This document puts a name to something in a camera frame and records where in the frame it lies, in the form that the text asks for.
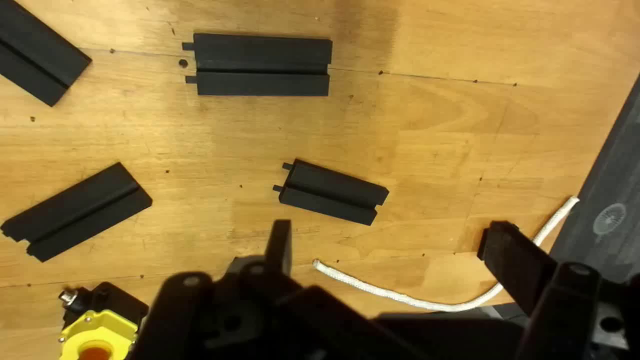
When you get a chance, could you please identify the black grooved track piece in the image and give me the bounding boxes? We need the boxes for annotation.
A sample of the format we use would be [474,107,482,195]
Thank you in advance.
[0,159,154,263]
[0,0,93,107]
[269,157,390,228]
[180,30,334,98]

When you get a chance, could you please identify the white flexible tube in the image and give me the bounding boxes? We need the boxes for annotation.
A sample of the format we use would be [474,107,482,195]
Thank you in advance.
[312,194,581,314]

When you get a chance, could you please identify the yellow emergency stop button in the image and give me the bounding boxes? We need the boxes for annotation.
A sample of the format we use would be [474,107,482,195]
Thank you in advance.
[55,280,149,360]

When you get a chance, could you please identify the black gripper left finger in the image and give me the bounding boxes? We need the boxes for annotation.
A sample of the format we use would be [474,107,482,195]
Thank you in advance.
[127,218,348,360]

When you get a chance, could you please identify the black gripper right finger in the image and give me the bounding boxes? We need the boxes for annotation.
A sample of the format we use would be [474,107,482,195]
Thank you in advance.
[475,220,640,360]

